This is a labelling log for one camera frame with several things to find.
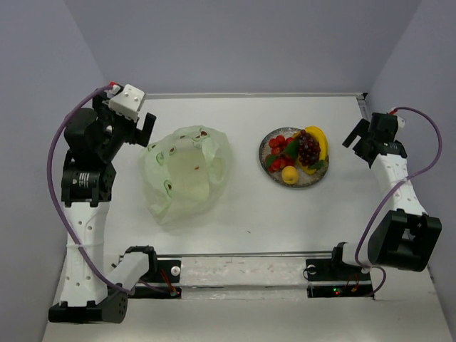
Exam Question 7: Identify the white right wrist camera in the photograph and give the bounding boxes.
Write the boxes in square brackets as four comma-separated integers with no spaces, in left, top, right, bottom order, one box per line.
[388,108,406,130]

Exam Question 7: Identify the red fake fruit bunch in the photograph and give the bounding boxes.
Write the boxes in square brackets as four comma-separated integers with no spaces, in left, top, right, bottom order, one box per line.
[264,135,296,173]

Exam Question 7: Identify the yellow fake banana bunch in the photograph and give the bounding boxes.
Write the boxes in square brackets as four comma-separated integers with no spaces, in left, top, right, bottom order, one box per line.
[292,126,328,175]

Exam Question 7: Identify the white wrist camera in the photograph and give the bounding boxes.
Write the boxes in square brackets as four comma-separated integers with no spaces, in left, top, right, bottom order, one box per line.
[108,83,145,123]
[388,108,406,130]

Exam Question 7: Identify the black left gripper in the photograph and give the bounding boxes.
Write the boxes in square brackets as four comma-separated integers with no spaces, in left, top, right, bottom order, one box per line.
[95,88,157,157]

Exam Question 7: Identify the speckled grey round plate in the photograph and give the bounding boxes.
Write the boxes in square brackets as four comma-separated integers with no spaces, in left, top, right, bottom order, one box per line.
[259,127,329,189]

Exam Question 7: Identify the green printed plastic bag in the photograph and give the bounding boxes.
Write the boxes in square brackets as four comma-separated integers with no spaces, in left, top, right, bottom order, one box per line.
[138,125,233,225]

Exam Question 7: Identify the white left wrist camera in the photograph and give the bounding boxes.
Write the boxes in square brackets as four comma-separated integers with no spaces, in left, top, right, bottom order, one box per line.
[108,83,145,123]

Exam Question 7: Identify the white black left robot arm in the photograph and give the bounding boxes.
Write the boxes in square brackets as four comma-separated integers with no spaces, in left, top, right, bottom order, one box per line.
[48,95,157,324]

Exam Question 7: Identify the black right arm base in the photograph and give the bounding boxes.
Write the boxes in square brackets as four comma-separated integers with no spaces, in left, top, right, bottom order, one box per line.
[303,259,373,299]

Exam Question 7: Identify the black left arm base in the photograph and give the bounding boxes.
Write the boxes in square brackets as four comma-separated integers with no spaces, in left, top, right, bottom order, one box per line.
[128,259,182,299]

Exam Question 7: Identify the yellow fake lemon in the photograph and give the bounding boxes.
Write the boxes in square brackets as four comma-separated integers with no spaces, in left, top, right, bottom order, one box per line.
[281,166,299,185]

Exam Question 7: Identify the dark red fake cherries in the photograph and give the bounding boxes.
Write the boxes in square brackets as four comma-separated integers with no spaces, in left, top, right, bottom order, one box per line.
[297,130,321,167]

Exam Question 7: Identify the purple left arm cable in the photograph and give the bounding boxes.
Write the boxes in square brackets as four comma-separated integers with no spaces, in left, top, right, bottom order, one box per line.
[47,84,136,296]

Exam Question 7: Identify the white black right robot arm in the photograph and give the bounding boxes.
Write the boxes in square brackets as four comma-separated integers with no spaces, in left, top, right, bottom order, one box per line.
[328,107,442,279]

